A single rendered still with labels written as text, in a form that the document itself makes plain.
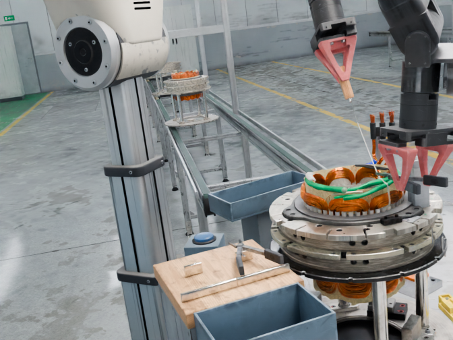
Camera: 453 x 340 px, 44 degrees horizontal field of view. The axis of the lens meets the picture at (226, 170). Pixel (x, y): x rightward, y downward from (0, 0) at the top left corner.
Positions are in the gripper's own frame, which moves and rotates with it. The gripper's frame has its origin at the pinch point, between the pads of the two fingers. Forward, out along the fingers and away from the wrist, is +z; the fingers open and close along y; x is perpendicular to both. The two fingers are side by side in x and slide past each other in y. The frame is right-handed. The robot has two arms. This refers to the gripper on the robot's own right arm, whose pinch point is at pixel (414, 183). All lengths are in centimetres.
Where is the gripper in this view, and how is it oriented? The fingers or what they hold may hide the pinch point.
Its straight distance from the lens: 96.3
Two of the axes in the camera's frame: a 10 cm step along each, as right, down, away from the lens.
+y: 8.9, -1.1, 4.5
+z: 0.1, 9.8, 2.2
